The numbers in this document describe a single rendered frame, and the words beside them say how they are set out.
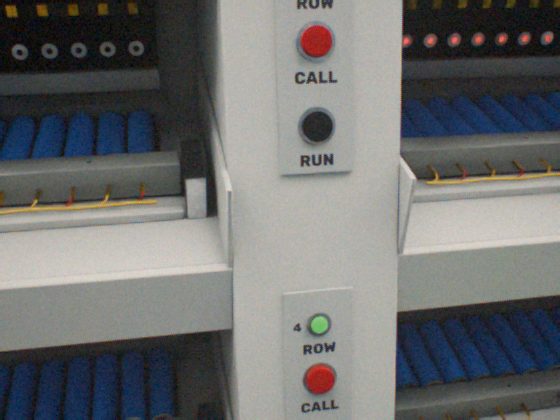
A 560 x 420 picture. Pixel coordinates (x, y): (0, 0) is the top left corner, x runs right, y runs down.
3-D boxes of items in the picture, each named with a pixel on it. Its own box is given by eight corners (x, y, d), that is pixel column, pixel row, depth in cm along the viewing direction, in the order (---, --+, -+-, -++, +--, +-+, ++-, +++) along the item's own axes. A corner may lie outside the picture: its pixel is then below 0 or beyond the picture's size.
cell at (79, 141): (97, 134, 47) (93, 180, 42) (71, 136, 47) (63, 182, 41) (94, 111, 46) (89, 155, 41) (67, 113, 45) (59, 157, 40)
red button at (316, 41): (333, 57, 32) (332, 24, 32) (302, 58, 32) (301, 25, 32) (328, 57, 33) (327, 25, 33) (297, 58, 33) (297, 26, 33)
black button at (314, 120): (333, 141, 34) (333, 110, 33) (303, 143, 33) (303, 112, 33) (328, 139, 34) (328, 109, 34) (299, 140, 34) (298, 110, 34)
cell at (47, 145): (68, 136, 46) (60, 182, 41) (42, 137, 46) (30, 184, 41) (64, 113, 45) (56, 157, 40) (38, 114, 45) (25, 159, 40)
